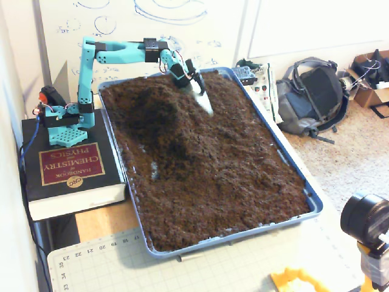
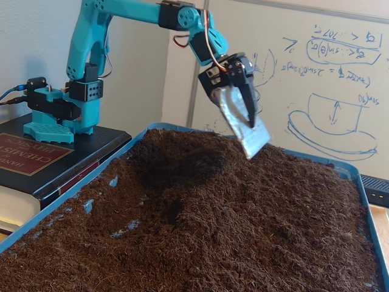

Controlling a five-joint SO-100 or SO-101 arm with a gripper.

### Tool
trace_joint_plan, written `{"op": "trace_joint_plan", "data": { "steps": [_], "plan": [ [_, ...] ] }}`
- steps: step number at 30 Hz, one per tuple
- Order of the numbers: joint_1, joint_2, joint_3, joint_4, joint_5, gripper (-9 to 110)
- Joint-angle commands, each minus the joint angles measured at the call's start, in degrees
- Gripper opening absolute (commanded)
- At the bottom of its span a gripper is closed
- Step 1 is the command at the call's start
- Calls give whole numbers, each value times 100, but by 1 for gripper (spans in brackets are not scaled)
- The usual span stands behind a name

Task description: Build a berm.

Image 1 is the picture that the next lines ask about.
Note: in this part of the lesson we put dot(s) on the black perforated box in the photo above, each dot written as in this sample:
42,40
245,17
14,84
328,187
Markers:
244,74

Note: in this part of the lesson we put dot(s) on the blue plastic tray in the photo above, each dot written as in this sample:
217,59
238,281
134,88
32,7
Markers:
316,207

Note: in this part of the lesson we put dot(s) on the grey backpack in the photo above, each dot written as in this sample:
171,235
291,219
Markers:
316,91

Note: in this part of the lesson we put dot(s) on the white potting soil bag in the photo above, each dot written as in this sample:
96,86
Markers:
267,91

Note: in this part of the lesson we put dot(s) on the short metal rod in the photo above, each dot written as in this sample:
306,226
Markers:
190,257

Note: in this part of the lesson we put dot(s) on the grey cutting mat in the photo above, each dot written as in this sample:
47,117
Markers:
212,273

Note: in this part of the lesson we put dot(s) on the blank white board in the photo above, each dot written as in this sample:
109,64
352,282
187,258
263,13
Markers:
319,24

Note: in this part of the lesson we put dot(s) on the cardboard box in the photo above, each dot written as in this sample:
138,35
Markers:
367,95

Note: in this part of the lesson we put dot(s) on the yellow plastic object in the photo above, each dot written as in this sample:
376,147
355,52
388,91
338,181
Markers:
291,280

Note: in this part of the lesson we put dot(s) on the yellow camera stand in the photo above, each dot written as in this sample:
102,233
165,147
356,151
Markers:
372,267

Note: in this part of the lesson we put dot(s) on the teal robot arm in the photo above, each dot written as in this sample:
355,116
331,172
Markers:
85,76

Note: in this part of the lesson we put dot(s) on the whiteboard with blue drawings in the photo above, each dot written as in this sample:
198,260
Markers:
136,27

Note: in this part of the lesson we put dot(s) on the black chemistry physics handbook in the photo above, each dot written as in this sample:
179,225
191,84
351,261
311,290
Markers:
33,170

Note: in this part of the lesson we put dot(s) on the black camera lens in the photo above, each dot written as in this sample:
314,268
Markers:
361,219

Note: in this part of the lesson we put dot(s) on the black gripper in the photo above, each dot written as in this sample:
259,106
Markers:
189,79

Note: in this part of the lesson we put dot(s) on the brown soil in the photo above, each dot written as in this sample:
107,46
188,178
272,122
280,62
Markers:
212,170

